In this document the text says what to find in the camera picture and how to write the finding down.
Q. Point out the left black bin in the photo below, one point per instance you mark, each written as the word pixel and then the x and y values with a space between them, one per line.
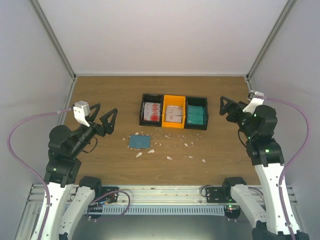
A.
pixel 151 98

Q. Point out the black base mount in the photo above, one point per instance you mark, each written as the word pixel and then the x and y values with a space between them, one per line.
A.
pixel 103 195
pixel 221 194

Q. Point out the black bin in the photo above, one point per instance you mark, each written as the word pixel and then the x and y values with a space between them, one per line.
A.
pixel 151 98
pixel 197 101

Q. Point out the white red cards pile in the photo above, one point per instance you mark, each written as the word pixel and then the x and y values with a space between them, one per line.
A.
pixel 173 114

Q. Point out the right black bin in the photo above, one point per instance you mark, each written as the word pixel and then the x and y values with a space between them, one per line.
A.
pixel 197 101

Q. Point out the teal cards stack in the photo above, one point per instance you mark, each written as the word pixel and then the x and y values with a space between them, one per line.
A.
pixel 195 115

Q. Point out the aluminium front rail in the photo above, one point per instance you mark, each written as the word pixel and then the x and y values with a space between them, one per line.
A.
pixel 171 195

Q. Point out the yellow bin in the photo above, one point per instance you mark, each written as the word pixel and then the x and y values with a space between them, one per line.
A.
pixel 178 100

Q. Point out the grey slotted cable duct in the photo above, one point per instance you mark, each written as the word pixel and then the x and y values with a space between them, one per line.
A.
pixel 190 210

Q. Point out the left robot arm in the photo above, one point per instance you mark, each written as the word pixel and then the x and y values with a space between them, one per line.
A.
pixel 65 145

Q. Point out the blue card holder wallet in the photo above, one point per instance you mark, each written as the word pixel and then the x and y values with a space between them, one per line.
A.
pixel 139 141

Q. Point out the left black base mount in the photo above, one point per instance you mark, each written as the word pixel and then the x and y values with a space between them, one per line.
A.
pixel 103 195

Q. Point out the red white cards stack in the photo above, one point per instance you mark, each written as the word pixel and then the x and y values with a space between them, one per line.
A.
pixel 152 111

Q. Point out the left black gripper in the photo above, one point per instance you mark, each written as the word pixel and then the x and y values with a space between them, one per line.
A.
pixel 99 129

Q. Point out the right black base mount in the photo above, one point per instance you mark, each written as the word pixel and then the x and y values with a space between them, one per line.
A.
pixel 221 194

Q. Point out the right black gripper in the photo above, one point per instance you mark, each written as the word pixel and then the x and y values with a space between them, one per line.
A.
pixel 236 108

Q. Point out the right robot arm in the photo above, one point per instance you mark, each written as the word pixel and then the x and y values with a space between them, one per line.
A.
pixel 275 221

